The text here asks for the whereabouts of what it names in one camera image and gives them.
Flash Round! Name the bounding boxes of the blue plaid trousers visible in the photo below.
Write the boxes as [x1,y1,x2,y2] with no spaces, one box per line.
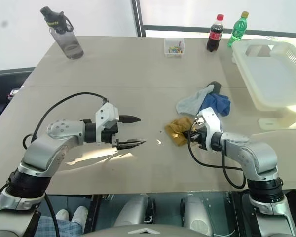
[36,218,83,237]

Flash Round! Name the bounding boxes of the light grey sock dark toe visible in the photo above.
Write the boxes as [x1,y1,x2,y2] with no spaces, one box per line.
[176,81,222,116]

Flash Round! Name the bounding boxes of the green soda bottle yellow cap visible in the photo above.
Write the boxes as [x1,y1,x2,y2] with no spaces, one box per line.
[227,11,249,48]

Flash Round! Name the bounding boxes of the black metal table leg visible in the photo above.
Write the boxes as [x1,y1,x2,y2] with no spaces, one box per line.
[87,194,102,233]
[226,192,247,237]

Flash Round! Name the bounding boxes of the grey water bottle black cap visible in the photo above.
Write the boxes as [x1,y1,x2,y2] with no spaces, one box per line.
[39,6,84,60]

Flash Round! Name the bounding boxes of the dark side desk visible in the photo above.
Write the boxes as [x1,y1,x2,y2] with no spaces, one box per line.
[0,66,37,131]

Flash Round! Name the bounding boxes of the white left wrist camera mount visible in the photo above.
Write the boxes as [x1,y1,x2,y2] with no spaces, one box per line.
[94,102,120,144]

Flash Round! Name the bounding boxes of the clear box of coloured clips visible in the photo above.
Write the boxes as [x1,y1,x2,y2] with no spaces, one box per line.
[163,37,185,59]

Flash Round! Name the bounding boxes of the silver rounded leg cover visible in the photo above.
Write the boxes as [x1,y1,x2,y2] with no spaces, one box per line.
[180,195,214,237]
[113,194,156,226]

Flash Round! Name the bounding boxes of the blue cloth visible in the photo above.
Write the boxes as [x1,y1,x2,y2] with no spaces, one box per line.
[199,92,231,117]

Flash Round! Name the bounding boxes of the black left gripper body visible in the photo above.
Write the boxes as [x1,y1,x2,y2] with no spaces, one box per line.
[100,122,121,150]

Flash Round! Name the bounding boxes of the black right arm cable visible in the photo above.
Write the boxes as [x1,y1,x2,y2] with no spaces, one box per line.
[187,118,247,190]

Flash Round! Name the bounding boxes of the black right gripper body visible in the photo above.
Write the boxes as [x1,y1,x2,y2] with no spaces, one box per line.
[193,130,209,150]

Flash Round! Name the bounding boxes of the cola bottle red cap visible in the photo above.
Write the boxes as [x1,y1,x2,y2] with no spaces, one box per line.
[206,13,224,52]

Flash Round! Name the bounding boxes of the white shoe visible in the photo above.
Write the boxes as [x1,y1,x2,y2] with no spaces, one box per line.
[71,206,89,224]
[55,209,70,222]

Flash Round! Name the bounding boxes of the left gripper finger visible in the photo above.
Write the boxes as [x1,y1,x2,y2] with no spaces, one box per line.
[119,115,142,124]
[115,139,147,150]

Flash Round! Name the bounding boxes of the white plastic basket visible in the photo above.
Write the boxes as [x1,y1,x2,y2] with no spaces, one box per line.
[231,38,296,117]

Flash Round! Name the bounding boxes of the black window frame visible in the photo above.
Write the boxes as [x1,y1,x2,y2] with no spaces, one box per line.
[132,0,296,40]

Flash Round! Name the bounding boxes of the grey robot torso top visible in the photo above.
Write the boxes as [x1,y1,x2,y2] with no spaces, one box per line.
[82,224,210,237]

